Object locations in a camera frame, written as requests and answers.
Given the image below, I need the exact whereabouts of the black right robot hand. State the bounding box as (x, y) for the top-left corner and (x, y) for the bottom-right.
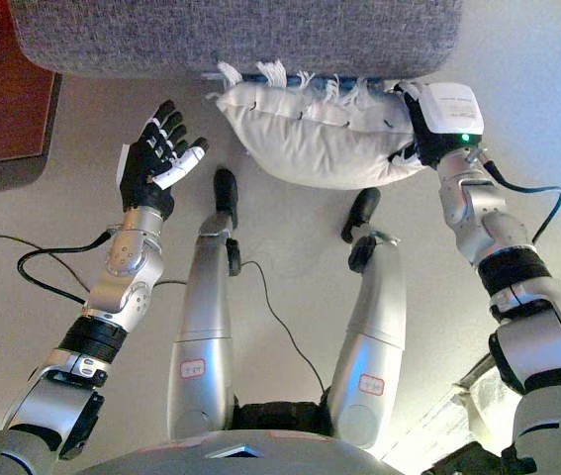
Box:
(387, 81), (487, 169)

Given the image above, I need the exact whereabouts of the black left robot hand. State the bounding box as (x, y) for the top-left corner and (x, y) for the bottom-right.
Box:
(117, 99), (211, 215)

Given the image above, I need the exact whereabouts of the cream tasselled pillow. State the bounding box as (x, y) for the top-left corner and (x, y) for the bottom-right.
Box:
(204, 59), (427, 189)

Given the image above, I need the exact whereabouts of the silver left robot leg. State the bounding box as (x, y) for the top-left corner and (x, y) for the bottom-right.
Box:
(165, 167), (241, 444)

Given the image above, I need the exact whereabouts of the silver robot leg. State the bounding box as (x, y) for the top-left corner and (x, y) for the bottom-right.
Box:
(327, 186), (408, 451)
(165, 167), (241, 444)

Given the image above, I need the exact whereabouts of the grey fabric armchair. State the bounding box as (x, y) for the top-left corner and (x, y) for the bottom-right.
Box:
(8, 0), (463, 83)

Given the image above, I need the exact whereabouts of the silver right robot leg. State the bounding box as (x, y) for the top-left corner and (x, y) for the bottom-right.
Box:
(327, 186), (408, 451)

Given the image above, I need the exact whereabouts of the grey robot torso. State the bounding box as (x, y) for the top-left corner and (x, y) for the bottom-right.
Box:
(76, 400), (405, 475)

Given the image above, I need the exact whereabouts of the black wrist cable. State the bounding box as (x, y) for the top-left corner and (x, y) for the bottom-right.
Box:
(477, 147), (561, 243)

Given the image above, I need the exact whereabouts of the thick black cable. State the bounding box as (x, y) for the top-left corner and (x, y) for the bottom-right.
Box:
(16, 230), (113, 306)

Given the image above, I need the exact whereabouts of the thin black cable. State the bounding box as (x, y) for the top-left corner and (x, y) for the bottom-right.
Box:
(0, 235), (328, 395)

